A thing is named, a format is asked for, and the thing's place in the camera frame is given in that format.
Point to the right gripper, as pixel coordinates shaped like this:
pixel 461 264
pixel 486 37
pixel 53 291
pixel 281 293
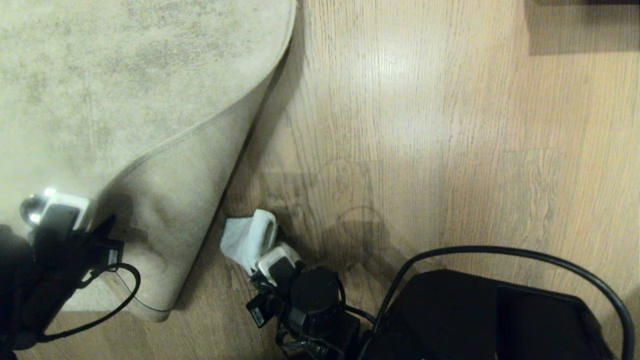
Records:
pixel 270 302

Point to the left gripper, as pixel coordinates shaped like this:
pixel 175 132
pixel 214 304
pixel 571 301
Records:
pixel 102 256

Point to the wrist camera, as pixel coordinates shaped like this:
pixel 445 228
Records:
pixel 62 212
pixel 278 262

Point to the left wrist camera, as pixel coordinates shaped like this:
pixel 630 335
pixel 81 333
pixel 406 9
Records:
pixel 62 212

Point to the beige rug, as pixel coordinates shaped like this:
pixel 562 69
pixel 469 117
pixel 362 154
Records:
pixel 125 85

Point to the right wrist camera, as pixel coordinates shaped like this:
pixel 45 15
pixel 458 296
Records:
pixel 278 262

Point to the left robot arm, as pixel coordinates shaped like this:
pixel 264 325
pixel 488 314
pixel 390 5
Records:
pixel 20 295

